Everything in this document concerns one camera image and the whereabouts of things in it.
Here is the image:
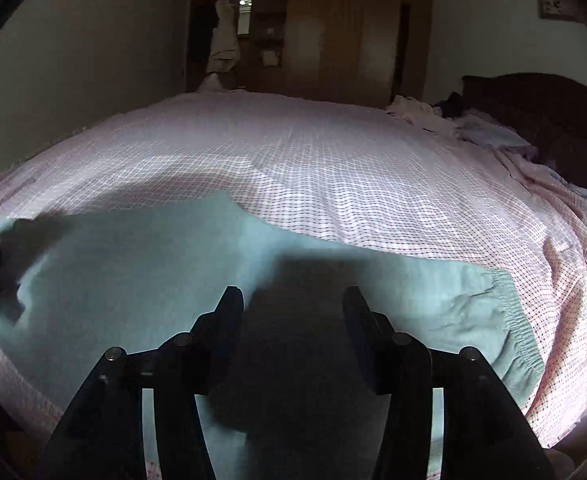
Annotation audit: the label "dark garment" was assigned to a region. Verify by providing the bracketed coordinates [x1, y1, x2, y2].
[433, 92, 467, 118]

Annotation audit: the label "crumpled pink cloth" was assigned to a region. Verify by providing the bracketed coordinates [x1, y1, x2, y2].
[386, 95, 454, 133]

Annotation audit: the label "pink checkered bed sheet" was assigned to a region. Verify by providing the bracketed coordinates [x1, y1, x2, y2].
[0, 89, 587, 451]

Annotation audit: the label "lilac pillow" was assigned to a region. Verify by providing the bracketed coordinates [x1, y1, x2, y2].
[456, 112, 537, 153]

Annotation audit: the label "dark wooden headboard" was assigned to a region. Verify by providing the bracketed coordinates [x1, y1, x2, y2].
[461, 74, 587, 201]

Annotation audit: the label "white hanging garment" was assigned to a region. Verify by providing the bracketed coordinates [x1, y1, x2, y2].
[197, 0, 240, 92]

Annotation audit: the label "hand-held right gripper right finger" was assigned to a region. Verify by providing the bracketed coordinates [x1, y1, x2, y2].
[342, 286, 557, 480]

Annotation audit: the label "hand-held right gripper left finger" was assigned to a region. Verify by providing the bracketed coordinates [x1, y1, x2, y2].
[36, 286, 244, 480]

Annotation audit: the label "light blue pants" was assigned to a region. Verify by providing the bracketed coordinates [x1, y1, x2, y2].
[0, 189, 547, 480]

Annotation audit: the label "wooden wardrobe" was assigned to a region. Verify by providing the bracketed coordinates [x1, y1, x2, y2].
[172, 0, 434, 110]

